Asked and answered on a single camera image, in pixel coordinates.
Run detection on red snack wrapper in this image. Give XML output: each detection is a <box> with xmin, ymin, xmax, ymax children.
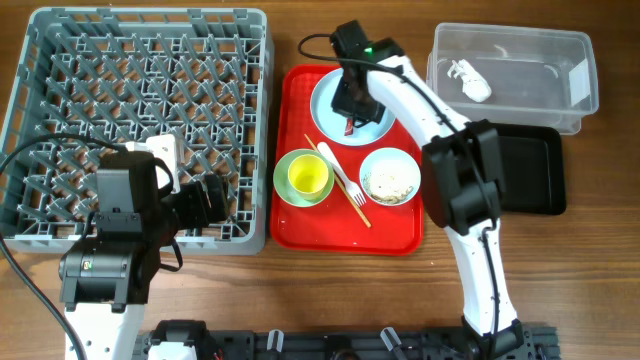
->
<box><xmin>344</xmin><ymin>118</ymin><xmax>354</xmax><ymax>136</ymax></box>

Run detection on light blue plate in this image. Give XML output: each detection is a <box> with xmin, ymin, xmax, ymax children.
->
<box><xmin>310</xmin><ymin>68</ymin><xmax>395</xmax><ymax>147</ymax></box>

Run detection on wooden chopstick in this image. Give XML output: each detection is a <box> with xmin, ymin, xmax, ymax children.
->
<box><xmin>304</xmin><ymin>133</ymin><xmax>373</xmax><ymax>229</ymax></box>

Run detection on light blue small bowl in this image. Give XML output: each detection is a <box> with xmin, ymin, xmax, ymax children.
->
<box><xmin>359</xmin><ymin>147</ymin><xmax>421</xmax><ymax>206</ymax></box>

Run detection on yellow cup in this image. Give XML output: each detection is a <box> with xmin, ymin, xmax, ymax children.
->
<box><xmin>287</xmin><ymin>154</ymin><xmax>329</xmax><ymax>201</ymax></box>

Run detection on green bowl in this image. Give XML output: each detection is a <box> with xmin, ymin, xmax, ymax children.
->
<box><xmin>273</xmin><ymin>149</ymin><xmax>334</xmax><ymax>208</ymax></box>

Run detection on white plastic fork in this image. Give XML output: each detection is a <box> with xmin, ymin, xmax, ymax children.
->
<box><xmin>317</xmin><ymin>142</ymin><xmax>366</xmax><ymax>206</ymax></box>

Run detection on rice and peanut shells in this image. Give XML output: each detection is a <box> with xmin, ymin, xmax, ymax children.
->
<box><xmin>364</xmin><ymin>172</ymin><xmax>414</xmax><ymax>205</ymax></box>

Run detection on white napkin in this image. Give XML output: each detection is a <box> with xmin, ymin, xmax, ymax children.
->
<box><xmin>447</xmin><ymin>59</ymin><xmax>492</xmax><ymax>103</ymax></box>

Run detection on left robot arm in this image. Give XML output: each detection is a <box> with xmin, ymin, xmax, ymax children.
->
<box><xmin>59</xmin><ymin>151</ymin><xmax>230</xmax><ymax>359</ymax></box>

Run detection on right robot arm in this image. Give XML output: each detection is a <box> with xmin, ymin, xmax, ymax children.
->
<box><xmin>329</xmin><ymin>20</ymin><xmax>524</xmax><ymax>359</ymax></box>

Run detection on grey dishwasher rack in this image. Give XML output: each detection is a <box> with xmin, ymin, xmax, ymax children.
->
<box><xmin>1</xmin><ymin>7</ymin><xmax>274</xmax><ymax>255</ymax></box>

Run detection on red plastic tray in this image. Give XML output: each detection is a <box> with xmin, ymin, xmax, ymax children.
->
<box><xmin>270</xmin><ymin>64</ymin><xmax>425</xmax><ymax>256</ymax></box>

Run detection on clear plastic bin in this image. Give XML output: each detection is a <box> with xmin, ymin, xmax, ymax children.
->
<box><xmin>426</xmin><ymin>23</ymin><xmax>599</xmax><ymax>135</ymax></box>

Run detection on black tray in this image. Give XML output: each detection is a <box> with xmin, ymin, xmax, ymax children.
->
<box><xmin>495</xmin><ymin>124</ymin><xmax>567</xmax><ymax>216</ymax></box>

